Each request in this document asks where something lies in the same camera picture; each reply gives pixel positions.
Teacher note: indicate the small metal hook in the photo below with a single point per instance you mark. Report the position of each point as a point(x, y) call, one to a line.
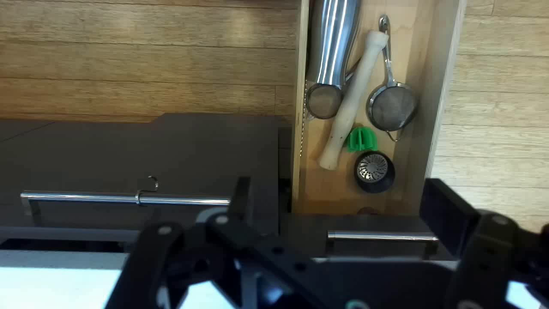
point(151, 183)

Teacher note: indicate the wooden drawer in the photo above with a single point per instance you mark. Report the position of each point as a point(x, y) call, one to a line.
point(412, 183)

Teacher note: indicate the dark small drawer front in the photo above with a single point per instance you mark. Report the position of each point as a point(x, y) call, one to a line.
point(309, 229)

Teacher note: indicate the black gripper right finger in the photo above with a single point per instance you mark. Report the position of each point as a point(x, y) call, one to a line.
point(491, 258)

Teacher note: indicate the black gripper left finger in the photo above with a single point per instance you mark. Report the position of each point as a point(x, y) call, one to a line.
point(151, 258)

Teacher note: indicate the metal mesh strainer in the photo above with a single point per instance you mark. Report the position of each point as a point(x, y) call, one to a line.
point(392, 105)

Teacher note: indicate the tall silver metal cup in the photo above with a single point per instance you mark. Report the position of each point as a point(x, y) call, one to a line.
point(330, 45)

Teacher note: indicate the dark cabinet door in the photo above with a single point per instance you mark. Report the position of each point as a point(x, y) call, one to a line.
point(172, 155)

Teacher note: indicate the green plastic item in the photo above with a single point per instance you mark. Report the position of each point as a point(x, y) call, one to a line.
point(361, 140)

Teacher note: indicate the small round metal cup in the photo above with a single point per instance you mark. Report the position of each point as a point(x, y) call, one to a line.
point(374, 171)

